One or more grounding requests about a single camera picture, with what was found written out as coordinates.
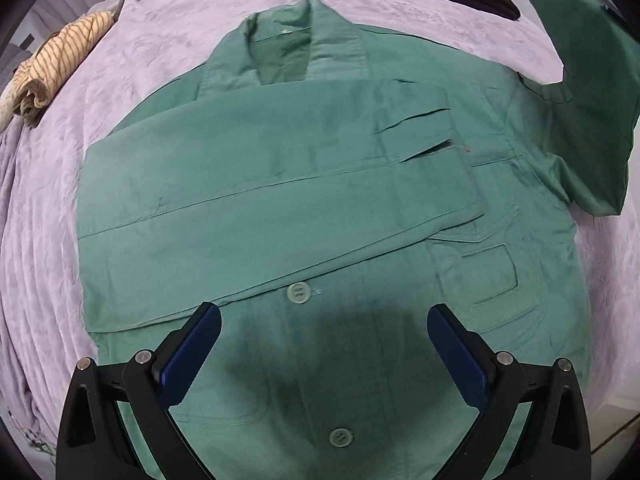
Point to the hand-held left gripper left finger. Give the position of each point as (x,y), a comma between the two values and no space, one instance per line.
(192,347)

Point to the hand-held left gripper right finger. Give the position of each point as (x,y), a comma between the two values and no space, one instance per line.
(457,355)

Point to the green button-up shirt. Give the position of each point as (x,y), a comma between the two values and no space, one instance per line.
(250,200)

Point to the white bedside furniture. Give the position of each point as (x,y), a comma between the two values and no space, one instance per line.
(614,412)

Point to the yellow striped cloth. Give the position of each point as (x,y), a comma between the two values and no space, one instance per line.
(55,60)

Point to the lilac plush blanket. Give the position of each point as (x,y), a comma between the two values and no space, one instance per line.
(165,25)

